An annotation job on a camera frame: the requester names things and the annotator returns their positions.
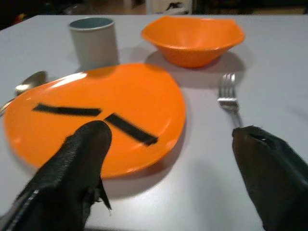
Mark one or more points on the silver metal spoon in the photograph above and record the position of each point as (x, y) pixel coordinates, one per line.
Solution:
(31, 81)

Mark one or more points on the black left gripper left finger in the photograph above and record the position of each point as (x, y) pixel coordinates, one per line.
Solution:
(67, 173)

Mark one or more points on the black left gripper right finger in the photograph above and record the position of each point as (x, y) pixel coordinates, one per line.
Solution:
(276, 180)

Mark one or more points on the silver metal fork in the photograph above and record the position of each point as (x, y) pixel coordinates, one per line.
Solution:
(228, 101)

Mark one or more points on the short black tape strip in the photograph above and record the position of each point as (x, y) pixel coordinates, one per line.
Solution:
(132, 130)

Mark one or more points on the orange plastic plate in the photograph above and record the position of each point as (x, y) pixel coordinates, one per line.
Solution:
(134, 96)

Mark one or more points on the grey cup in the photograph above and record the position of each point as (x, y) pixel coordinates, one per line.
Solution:
(93, 45)

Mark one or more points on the orange plastic bowl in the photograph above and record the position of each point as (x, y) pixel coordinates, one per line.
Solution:
(192, 48)

